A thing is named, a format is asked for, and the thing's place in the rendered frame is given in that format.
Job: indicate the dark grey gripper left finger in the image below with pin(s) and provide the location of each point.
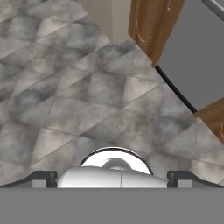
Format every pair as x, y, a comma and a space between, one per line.
43, 176

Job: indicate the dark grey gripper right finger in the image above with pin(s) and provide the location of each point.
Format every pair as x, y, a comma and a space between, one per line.
178, 176

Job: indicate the white round object black rim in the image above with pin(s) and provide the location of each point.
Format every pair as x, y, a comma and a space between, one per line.
116, 175

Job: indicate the brown wooden cupboard door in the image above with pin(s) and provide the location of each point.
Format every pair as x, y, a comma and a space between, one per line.
214, 119
151, 26

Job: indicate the grey appliance door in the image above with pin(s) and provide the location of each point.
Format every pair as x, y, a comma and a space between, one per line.
198, 55

